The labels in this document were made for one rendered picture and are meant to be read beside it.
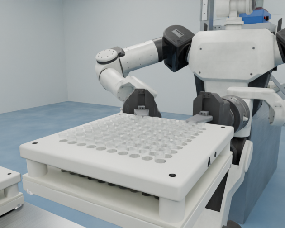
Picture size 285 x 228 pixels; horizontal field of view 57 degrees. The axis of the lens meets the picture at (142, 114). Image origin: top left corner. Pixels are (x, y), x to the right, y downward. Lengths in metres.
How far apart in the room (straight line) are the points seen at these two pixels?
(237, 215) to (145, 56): 1.45
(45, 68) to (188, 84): 3.45
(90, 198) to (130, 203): 0.05
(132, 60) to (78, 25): 5.96
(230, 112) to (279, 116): 0.16
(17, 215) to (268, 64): 0.78
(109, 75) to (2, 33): 5.42
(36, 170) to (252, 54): 0.69
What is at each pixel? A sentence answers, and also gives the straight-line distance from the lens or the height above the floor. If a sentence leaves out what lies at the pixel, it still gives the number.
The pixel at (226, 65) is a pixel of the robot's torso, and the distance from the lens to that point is 0.90.
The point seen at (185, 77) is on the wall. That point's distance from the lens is 5.35.
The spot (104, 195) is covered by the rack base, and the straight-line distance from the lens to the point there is 0.34.
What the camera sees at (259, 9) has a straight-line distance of 1.60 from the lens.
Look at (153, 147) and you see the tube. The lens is 0.34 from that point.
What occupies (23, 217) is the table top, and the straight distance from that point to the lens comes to 0.60.
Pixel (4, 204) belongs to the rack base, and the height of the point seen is 0.87.
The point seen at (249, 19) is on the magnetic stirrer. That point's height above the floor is 1.36.
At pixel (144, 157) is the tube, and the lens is 0.31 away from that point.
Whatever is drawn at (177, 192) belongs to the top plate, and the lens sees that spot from 0.27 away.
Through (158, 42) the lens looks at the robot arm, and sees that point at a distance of 1.02.
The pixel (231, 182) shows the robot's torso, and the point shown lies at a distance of 0.92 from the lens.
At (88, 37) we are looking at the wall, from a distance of 6.67.
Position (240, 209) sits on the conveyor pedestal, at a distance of 2.07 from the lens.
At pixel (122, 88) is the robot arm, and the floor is 1.06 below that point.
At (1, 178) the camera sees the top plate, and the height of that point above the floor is 0.92.
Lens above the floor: 1.15
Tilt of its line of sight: 12 degrees down
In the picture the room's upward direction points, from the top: straight up
